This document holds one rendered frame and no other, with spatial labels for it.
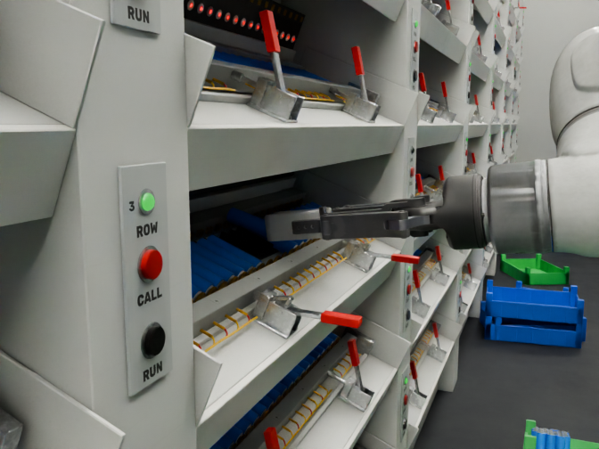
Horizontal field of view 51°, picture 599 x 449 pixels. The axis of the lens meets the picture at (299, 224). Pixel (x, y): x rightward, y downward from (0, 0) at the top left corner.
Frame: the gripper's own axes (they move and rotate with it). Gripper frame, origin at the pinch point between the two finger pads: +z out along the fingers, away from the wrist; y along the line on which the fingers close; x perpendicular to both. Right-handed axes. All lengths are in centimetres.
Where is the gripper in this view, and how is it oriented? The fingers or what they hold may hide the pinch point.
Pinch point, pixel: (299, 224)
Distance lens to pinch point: 69.7
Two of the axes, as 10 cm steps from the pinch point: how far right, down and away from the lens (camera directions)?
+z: -9.2, 0.7, 3.8
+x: -1.2, -9.9, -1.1
